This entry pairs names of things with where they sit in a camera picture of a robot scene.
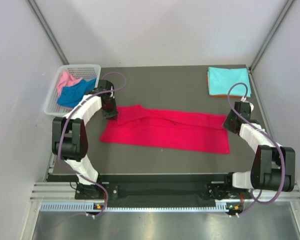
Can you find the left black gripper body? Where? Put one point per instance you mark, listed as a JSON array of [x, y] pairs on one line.
[[110, 110]]

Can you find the white perforated plastic basket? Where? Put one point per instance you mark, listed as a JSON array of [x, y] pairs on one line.
[[86, 71]]

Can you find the folded orange t shirt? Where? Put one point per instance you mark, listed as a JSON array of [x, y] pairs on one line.
[[218, 95]]

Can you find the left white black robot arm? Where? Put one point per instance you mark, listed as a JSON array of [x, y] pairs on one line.
[[69, 136]]

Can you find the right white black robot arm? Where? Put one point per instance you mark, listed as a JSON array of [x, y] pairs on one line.
[[273, 167]]

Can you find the pink t shirt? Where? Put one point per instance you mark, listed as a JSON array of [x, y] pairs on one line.
[[66, 80]]

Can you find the white slotted cable duct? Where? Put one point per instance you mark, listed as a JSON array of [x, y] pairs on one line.
[[91, 207]]

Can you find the folded light blue t shirt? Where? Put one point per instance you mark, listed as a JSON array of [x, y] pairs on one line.
[[222, 79]]

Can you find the left aluminium frame post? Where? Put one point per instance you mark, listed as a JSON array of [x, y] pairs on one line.
[[34, 7]]

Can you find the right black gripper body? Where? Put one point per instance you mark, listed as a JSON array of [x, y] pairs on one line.
[[227, 124]]

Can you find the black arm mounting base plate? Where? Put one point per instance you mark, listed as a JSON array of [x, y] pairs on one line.
[[150, 193]]

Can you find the red t shirt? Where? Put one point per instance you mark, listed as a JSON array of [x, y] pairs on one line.
[[190, 131]]

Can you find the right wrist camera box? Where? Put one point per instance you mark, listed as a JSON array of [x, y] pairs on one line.
[[245, 100]]

